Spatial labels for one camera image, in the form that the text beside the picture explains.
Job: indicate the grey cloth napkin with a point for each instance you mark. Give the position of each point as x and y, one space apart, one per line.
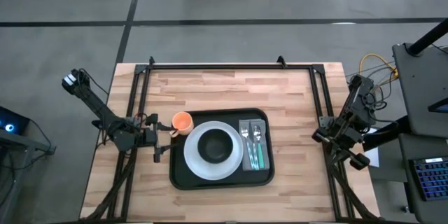
266 147

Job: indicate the black aluminium rig frame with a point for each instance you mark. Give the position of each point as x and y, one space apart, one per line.
227 66

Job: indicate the black plastic serving tray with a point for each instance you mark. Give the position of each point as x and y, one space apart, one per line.
217 183

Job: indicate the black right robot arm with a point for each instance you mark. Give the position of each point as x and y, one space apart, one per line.
360 94

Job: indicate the black equipment cart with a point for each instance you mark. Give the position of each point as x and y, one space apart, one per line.
420 87

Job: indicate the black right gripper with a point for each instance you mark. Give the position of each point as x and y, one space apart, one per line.
344 136

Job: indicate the white round plate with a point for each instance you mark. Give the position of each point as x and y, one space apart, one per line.
213 171

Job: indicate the computer with blue light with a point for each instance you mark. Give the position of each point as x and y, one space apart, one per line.
10 120

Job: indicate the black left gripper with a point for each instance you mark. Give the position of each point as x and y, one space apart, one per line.
156 136

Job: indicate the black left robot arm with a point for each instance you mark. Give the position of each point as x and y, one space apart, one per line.
101 110

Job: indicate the black slanted pole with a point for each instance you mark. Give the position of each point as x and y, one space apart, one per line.
428 38

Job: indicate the keyboard with blue backlight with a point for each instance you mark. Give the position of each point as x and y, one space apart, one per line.
432 178

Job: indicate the black round bowl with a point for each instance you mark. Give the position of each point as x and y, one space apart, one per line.
215 145

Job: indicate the white paper sheet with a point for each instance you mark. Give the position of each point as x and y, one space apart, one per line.
374 155

